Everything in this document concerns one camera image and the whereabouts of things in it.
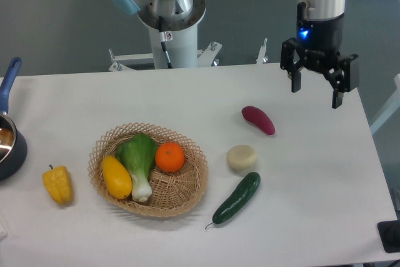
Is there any black device at table corner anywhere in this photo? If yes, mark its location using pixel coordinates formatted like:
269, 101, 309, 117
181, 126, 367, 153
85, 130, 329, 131
377, 220, 400, 253

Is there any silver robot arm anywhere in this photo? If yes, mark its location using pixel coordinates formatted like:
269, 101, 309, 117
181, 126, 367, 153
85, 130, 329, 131
112, 0, 359, 108

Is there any white metal frame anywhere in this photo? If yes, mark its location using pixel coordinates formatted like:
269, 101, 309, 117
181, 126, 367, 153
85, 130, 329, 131
369, 74, 399, 135

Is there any yellow bell pepper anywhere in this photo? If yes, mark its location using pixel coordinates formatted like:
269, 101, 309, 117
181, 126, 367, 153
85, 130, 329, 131
42, 164, 74, 206

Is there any green bok choy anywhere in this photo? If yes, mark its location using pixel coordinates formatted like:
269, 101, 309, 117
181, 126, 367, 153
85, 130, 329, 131
115, 133, 158, 203

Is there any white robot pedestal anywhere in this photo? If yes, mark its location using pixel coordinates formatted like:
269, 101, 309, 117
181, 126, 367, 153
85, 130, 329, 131
107, 23, 269, 73

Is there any orange fruit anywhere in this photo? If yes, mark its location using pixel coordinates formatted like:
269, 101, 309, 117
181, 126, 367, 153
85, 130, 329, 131
155, 142, 185, 172

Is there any green cucumber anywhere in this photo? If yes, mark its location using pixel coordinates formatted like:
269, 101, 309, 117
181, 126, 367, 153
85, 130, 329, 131
205, 171, 261, 228

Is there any dark blue saucepan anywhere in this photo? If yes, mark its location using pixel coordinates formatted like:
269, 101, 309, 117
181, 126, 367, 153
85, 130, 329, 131
1, 57, 28, 181

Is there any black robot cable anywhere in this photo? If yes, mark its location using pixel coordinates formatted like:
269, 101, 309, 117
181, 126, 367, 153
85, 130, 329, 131
157, 16, 174, 69

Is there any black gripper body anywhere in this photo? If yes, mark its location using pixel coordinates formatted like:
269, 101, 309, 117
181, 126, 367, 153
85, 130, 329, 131
280, 1, 359, 91

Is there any purple sweet potato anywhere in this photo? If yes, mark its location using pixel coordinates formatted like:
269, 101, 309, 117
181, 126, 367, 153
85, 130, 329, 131
241, 106, 276, 136

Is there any yellow mango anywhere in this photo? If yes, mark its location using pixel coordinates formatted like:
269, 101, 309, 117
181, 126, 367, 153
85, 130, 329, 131
101, 156, 133, 199

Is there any woven wicker basket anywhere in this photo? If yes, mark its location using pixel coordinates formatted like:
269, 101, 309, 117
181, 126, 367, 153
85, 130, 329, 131
88, 123, 208, 218

